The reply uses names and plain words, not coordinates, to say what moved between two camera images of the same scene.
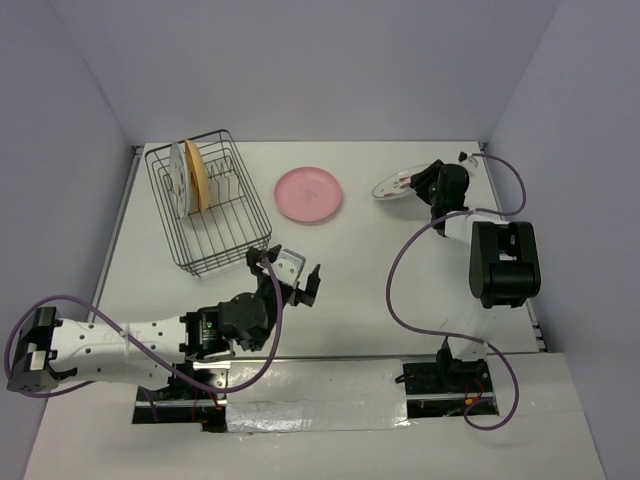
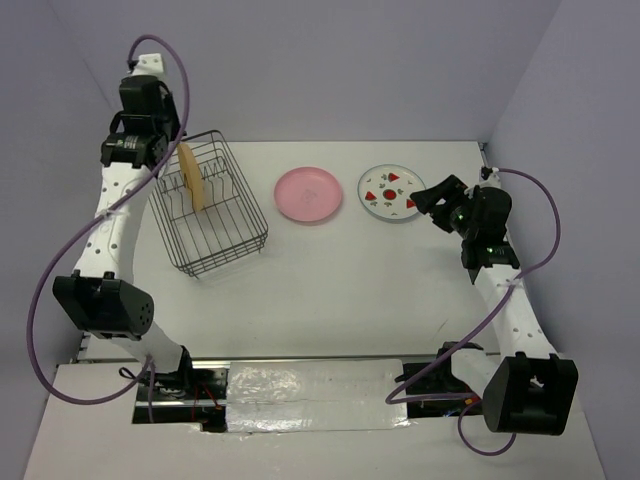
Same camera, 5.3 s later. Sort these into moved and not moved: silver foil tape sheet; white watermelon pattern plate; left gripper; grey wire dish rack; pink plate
Moved: white watermelon pattern plate; left gripper
Not moved: pink plate; grey wire dish rack; silver foil tape sheet
